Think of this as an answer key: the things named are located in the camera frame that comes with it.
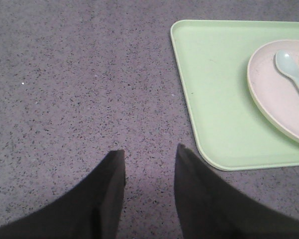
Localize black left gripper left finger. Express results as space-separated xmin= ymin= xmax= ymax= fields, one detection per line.
xmin=0 ymin=150 xmax=125 ymax=239

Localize light blue plastic spoon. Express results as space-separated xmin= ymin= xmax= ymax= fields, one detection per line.
xmin=275 ymin=50 xmax=299 ymax=92

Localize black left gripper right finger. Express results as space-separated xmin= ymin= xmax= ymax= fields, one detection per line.
xmin=174 ymin=144 xmax=299 ymax=239

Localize light green plastic tray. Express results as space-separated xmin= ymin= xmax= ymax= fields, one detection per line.
xmin=171 ymin=20 xmax=299 ymax=171

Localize beige round plate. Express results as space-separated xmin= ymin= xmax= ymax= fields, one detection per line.
xmin=247 ymin=40 xmax=299 ymax=143

